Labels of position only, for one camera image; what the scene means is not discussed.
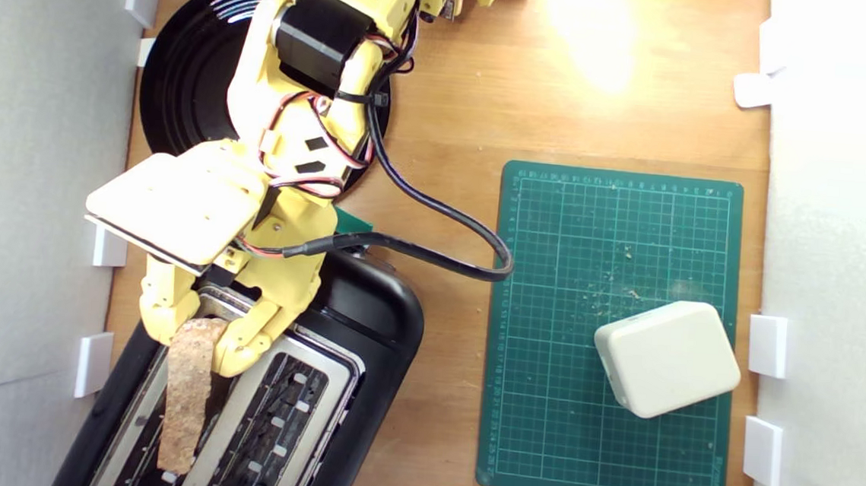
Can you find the green cutting mat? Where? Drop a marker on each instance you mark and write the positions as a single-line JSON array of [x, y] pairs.
[[544, 396]]

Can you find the yellow wrist camera box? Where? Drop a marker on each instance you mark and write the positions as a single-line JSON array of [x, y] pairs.
[[169, 202]]

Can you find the brown bread slice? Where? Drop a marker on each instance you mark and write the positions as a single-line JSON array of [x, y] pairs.
[[186, 393]]

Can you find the black two-slot toaster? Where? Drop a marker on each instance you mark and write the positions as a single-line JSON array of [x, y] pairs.
[[366, 322]]

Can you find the black round plate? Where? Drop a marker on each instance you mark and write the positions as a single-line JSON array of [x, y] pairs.
[[185, 81]]

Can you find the green toaster lever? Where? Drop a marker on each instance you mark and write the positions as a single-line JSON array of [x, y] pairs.
[[352, 222]]

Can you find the white rounded block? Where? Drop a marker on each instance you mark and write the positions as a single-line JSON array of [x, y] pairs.
[[669, 359]]

